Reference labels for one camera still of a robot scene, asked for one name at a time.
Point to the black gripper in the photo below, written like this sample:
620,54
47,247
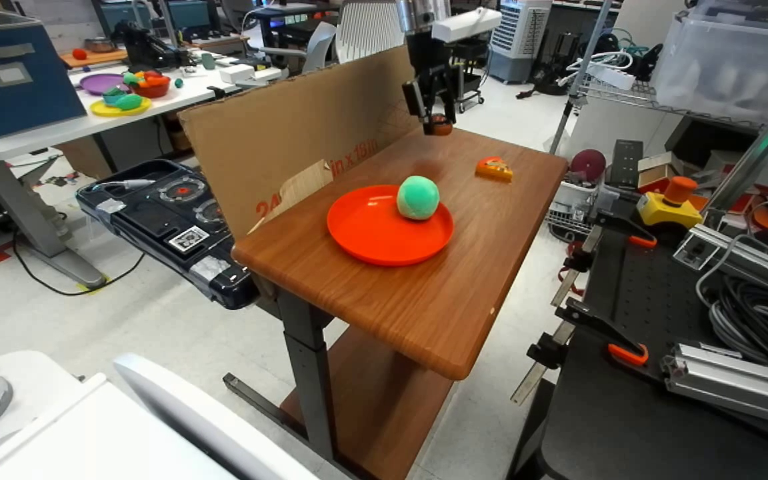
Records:
432,63

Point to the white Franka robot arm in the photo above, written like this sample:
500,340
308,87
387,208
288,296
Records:
439,18

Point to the orange pizza slice toy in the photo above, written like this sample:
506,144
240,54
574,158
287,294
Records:
494,168

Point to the orange plastic plate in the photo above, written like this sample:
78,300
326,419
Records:
384,231

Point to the green toy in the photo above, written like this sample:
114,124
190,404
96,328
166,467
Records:
122,100

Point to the yellow plate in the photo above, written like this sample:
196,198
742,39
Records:
122,110

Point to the purple plate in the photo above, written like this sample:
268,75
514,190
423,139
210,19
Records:
100,83

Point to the green and white ball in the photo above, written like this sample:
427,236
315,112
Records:
420,198

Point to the white air cooler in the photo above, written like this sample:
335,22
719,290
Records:
519,50

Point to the grey office chair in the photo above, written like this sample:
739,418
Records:
318,47

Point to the brown cardboard sheet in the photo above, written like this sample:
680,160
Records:
306,135

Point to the thin metal stand pole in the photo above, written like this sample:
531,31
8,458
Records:
579,80

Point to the maroon ball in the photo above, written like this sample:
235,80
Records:
588,167

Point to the brown wooden table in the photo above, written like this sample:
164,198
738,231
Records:
420,268

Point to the black remote control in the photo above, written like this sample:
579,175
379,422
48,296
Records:
626,160

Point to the yellow and orange tool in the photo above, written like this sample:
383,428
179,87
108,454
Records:
671,203

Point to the red bowl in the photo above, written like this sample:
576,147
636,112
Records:
154,87

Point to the black open case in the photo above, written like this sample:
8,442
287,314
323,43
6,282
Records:
166,222

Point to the clear plastic bin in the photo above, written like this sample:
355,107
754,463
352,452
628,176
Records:
735,68

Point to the grey slanted metal pole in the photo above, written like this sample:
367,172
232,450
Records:
758,151

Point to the slim aluminium extrusion bar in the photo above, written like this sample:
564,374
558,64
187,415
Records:
746,258

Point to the black work table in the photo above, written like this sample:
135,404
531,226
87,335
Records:
632,390

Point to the white desk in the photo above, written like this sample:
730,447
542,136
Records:
66,135

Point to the thick aluminium extrusion bar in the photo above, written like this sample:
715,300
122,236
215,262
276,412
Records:
739,382

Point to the blue box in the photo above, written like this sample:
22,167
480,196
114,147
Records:
12,83

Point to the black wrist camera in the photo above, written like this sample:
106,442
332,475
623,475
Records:
412,100

